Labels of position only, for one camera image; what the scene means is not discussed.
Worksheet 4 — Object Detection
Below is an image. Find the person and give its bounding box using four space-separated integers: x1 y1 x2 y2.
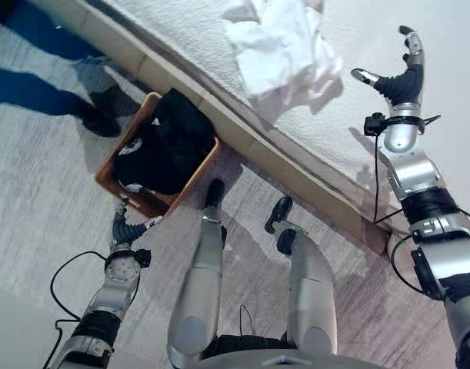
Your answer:
0 0 142 138

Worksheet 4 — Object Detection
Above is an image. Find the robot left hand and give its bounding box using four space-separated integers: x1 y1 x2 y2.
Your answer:
110 197 164 247

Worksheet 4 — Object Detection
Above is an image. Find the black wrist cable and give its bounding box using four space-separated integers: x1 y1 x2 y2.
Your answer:
41 250 113 369
371 130 424 294

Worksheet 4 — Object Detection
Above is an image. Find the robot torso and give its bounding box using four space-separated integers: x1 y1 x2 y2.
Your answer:
188 333 389 369

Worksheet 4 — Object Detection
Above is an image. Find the white crumpled garment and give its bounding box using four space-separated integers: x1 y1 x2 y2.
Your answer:
221 0 344 101

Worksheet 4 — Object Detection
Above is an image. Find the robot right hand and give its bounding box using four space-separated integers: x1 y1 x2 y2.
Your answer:
351 25 427 106

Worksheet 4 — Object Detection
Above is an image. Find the black garment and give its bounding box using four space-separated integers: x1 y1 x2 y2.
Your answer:
113 87 217 195

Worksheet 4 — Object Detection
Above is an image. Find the robot right leg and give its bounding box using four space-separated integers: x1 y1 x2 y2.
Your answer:
263 195 338 356

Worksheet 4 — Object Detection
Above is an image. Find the bed with white sheet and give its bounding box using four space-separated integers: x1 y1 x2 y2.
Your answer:
26 0 470 256

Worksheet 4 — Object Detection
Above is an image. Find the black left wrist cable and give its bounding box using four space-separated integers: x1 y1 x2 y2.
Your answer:
41 250 113 369

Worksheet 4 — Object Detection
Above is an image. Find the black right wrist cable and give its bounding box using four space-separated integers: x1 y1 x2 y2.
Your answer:
371 130 424 294

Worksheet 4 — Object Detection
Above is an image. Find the brown woven basket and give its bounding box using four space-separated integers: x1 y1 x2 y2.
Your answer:
94 91 222 218

